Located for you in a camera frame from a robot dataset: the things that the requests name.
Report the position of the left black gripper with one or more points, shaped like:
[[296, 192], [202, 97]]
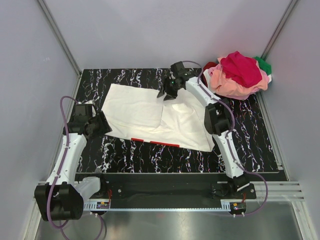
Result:
[[106, 127]]

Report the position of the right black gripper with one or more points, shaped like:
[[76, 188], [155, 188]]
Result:
[[167, 92]]

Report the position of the white t-shirt red print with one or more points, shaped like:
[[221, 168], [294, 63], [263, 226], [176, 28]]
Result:
[[137, 113]]

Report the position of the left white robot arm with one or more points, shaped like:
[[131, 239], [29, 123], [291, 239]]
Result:
[[61, 198]]

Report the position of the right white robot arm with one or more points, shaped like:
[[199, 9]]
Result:
[[218, 119]]

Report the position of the dark red t-shirt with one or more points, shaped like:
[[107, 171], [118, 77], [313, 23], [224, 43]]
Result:
[[207, 72]]

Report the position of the pink t-shirt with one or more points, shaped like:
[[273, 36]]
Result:
[[226, 87]]

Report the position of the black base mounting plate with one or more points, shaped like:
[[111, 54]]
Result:
[[233, 186]]

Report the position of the magenta t-shirt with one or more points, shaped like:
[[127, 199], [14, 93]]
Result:
[[241, 69]]

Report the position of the green t-shirt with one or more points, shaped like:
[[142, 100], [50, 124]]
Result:
[[263, 65]]

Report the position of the grey slotted cable duct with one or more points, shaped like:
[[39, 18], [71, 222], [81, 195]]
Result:
[[99, 206]]

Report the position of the left aluminium corner post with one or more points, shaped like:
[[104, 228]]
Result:
[[58, 34]]

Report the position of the aluminium corner post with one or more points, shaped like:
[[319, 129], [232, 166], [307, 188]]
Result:
[[58, 34], [279, 28]]

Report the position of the aluminium rail profile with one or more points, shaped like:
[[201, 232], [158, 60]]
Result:
[[257, 190]]

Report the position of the right aluminium corner post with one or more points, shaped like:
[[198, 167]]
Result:
[[279, 28]]

